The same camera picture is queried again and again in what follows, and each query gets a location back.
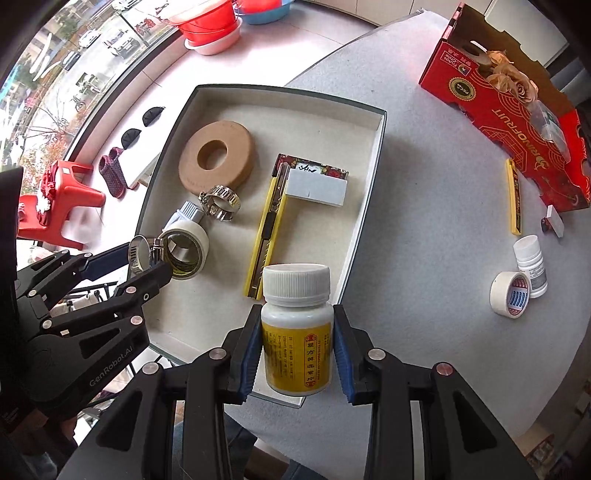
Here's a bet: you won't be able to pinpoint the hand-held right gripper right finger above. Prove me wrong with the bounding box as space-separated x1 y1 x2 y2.
332 305 539 480

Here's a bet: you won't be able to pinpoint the small white box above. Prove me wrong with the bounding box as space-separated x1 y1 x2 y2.
541 205 565 238

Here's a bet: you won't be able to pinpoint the dried brown roses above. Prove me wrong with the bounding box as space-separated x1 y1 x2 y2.
480 50 539 104

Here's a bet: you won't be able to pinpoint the white plastic basin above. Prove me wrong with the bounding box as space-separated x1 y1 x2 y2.
185 18 243 56

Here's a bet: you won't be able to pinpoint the grey shallow cardboard tray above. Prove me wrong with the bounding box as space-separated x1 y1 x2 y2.
134 84 386 409

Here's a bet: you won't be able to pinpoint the white rectangular box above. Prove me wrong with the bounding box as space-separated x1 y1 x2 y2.
284 166 348 208

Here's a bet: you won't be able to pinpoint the clear packing tape roll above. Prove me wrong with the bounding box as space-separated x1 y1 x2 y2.
157 223 211 281

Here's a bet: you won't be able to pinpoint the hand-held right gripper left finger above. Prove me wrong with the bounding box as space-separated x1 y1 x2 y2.
55 305 264 480

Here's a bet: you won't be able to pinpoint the white pill bottle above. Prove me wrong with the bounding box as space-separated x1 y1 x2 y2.
514 234 549 298

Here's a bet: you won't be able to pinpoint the red patterned small box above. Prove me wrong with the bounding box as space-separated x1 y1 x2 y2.
272 154 350 185

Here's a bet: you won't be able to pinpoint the red cardboard fruit box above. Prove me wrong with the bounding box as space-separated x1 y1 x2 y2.
419 2 591 213

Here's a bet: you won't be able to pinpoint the yellow label pill bottle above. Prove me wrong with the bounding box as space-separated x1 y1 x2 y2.
261 263 334 396

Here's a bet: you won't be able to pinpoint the red plastic stool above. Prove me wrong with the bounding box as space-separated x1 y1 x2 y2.
17 161 107 250

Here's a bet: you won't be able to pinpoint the white plastic fitting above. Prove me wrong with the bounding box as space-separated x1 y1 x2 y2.
161 200 205 232

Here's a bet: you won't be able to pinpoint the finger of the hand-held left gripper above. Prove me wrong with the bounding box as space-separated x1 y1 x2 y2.
41 262 172 337
18 244 139 301

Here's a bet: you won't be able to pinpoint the blue plastic basin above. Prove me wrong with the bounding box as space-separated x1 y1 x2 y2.
235 0 294 25

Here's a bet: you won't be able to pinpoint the red plastic basin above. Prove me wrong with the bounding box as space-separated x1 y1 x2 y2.
178 11 241 42

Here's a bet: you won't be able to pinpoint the metal hose clamp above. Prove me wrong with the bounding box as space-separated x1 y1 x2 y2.
128 234 167 273
198 185 242 221

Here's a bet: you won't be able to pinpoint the clear plastic box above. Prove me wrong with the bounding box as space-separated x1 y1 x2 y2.
531 99 566 153

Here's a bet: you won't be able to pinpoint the white masking tape roll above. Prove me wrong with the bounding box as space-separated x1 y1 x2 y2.
490 271 531 317

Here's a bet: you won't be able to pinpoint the red plastic bucket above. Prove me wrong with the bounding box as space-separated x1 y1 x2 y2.
238 0 282 14

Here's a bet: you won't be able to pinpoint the brown ring disc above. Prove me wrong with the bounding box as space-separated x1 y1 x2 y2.
178 120 256 193

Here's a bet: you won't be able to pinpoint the white flat board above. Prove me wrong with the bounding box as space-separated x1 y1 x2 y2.
124 148 160 190

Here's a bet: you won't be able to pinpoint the dark knitted slipper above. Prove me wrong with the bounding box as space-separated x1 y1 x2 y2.
108 147 129 190
98 154 123 199

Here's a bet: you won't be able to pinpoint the yellow utility knife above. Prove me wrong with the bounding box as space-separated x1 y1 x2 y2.
243 166 289 301
505 158 525 236

